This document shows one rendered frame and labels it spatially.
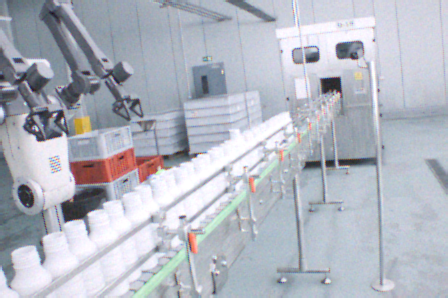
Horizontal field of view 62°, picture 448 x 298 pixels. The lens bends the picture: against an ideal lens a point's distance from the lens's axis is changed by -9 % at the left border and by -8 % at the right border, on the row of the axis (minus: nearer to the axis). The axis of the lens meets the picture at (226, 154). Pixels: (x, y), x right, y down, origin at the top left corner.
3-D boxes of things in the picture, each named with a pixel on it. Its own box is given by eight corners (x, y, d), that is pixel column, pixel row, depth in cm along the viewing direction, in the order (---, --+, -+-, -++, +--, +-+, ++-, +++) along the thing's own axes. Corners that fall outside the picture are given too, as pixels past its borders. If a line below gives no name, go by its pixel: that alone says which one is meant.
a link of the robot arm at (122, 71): (106, 68, 164) (93, 68, 156) (123, 50, 159) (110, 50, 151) (120, 90, 164) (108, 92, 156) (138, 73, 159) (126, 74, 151)
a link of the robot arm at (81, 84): (48, 13, 169) (31, 10, 160) (66, -6, 164) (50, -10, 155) (92, 95, 170) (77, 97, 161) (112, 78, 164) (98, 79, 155)
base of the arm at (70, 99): (53, 88, 165) (67, 110, 165) (63, 76, 162) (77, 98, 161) (67, 87, 173) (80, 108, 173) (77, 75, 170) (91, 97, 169)
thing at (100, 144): (105, 158, 344) (101, 134, 341) (67, 162, 354) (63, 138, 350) (134, 146, 403) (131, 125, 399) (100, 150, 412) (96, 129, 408)
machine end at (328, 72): (386, 165, 551) (374, 16, 516) (292, 170, 599) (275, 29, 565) (382, 145, 698) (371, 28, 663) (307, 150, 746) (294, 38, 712)
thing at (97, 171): (110, 182, 349) (105, 158, 345) (72, 185, 358) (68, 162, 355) (138, 167, 407) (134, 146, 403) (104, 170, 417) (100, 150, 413)
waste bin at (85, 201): (100, 277, 310) (83, 202, 299) (59, 273, 325) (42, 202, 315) (129, 254, 352) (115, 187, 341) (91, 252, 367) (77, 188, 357)
